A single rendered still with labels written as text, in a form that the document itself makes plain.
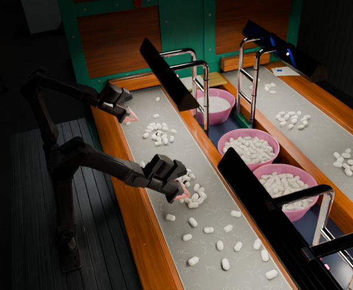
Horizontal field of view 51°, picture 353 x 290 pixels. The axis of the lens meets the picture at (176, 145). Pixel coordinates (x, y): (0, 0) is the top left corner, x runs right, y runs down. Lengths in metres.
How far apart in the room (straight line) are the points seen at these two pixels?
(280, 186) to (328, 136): 0.43
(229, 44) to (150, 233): 1.34
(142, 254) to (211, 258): 0.22
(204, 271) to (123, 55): 1.28
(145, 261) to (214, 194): 0.40
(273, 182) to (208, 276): 0.51
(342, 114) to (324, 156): 0.33
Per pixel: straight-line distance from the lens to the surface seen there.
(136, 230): 1.32
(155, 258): 1.23
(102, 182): 1.67
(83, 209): 1.57
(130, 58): 2.10
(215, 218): 1.37
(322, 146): 1.76
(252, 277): 1.23
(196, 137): 1.71
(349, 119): 1.94
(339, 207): 1.46
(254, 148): 1.68
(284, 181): 1.54
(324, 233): 1.07
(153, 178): 1.29
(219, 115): 1.90
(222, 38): 2.24
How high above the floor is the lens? 1.75
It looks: 36 degrees down
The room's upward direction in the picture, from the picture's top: 4 degrees counter-clockwise
